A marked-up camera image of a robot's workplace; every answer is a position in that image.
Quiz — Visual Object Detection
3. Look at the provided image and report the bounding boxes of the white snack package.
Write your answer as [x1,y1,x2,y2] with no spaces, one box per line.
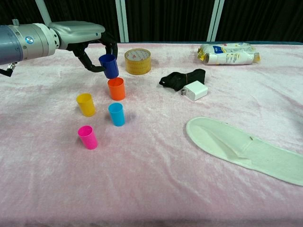
[196,42,261,65]

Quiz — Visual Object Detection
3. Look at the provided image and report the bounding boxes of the pink plastic cup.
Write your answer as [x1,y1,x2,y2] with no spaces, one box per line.
[77,125,98,150]

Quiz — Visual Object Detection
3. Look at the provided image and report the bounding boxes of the white slanted frame post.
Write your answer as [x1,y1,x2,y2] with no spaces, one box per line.
[35,0,60,44]

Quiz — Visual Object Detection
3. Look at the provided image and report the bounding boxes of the white disposable slipper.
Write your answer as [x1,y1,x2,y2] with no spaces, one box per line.
[185,116,303,186]

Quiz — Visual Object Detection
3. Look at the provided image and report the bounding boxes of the orange plastic cup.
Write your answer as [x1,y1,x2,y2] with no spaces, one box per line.
[107,77,126,101]

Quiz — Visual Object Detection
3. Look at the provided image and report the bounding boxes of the yellow packing tape roll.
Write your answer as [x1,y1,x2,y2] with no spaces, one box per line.
[124,48,152,76]

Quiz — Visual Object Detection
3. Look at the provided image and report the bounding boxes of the pink plush blanket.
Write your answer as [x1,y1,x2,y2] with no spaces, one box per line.
[0,42,303,227]

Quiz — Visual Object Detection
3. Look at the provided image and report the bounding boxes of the black bundled strap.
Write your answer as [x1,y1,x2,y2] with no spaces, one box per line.
[158,68,206,92]

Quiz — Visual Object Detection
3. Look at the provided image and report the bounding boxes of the white double frame post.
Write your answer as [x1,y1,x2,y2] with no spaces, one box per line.
[115,0,129,43]

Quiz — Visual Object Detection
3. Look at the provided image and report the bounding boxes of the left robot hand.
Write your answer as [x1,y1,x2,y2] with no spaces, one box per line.
[48,20,118,73]

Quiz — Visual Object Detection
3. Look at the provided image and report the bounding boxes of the yellow plastic cup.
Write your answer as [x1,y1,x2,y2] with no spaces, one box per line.
[76,93,96,117]

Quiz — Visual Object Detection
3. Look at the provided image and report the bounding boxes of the dark blue plastic cup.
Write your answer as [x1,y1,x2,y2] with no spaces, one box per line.
[98,53,119,79]

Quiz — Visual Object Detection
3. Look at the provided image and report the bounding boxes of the white power adapter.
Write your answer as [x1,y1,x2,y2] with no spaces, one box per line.
[179,80,209,103]

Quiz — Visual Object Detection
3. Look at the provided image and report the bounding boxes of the black curtain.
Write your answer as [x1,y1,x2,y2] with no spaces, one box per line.
[0,0,303,44]

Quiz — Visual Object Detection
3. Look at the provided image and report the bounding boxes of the light blue plastic cup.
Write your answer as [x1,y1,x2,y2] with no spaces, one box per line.
[107,102,126,127]

